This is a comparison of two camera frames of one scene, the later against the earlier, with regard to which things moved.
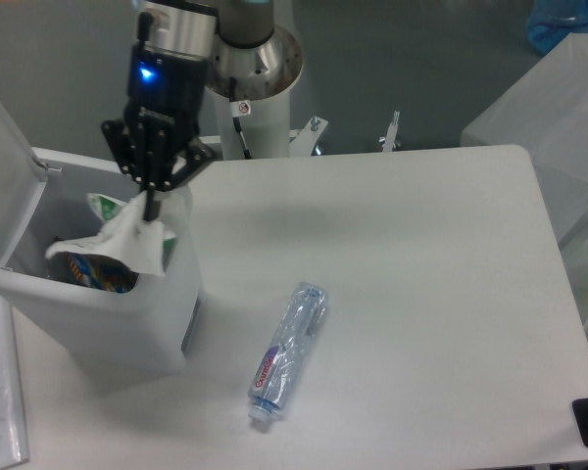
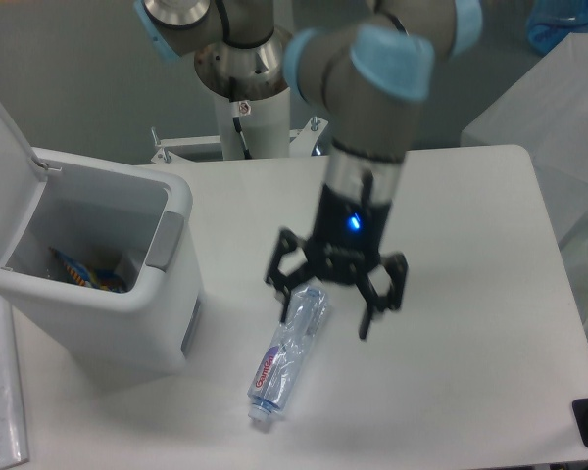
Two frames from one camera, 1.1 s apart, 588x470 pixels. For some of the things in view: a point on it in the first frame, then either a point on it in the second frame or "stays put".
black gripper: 166,93 -> 347,239
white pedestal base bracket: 303,139 stays put
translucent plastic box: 558,112 stays put
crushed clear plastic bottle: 280,364 stays put
